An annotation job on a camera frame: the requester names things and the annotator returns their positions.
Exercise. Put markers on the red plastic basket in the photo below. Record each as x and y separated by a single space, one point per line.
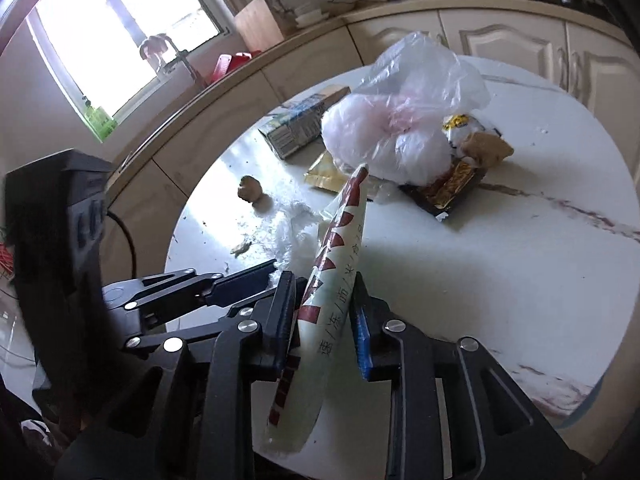
225 67

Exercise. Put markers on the green dish soap bottle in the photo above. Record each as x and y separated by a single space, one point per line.
102 122

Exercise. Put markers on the white plastic bag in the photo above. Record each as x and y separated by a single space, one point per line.
390 130

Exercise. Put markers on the sliding window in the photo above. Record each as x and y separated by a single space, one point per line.
100 25

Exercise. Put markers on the metal faucet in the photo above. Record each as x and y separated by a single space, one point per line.
182 60

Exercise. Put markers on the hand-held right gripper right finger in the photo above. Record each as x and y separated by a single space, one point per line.
361 340

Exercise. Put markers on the large ginger piece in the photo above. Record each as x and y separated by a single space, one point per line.
485 150

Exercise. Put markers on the golden snack packet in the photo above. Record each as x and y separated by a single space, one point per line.
325 175

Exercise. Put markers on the wooden cutting board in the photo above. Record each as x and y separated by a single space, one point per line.
257 25

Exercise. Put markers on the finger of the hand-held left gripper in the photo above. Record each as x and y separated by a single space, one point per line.
240 282
150 335

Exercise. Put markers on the white tissue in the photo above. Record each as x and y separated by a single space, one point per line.
295 230

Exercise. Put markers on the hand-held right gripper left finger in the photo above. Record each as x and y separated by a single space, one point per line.
280 320

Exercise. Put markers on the black gold snack wrapper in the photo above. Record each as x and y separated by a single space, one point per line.
445 192

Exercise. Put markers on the beige kitchen countertop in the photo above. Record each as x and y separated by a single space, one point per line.
390 7

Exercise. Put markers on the stack of white bowls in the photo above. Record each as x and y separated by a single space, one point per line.
310 17

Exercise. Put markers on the pink rag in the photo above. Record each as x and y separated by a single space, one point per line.
152 45

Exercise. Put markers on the small drink carton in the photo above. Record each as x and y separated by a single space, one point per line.
295 125

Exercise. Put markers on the cream lower cabinets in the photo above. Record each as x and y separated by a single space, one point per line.
500 40

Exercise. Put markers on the small ginger piece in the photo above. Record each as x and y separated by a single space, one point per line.
252 192

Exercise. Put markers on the red white food wrapper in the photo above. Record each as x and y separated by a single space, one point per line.
340 240

